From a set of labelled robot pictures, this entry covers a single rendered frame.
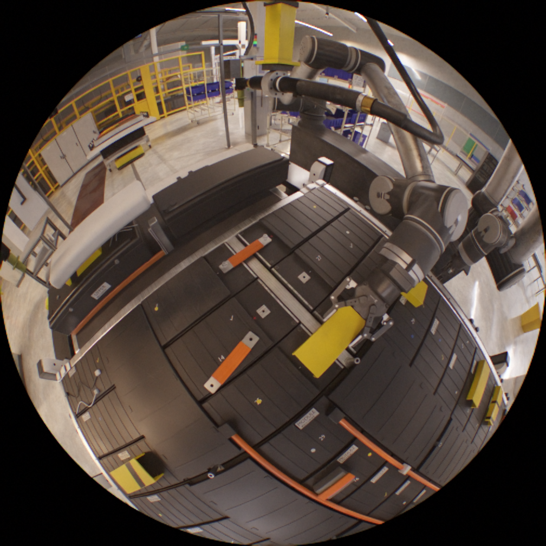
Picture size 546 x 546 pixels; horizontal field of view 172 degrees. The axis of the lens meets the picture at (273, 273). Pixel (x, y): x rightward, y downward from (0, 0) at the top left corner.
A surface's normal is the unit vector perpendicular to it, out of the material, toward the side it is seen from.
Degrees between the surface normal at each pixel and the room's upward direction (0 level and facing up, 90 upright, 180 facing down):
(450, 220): 58
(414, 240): 44
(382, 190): 90
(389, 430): 0
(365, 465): 0
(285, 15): 90
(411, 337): 0
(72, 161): 90
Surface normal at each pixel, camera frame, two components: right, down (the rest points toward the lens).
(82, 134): 0.66, 0.67
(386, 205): -0.97, 0.18
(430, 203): -0.72, -0.33
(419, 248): -0.49, -0.02
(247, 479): 0.04, -0.47
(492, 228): -1.00, -0.01
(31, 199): 0.92, 0.37
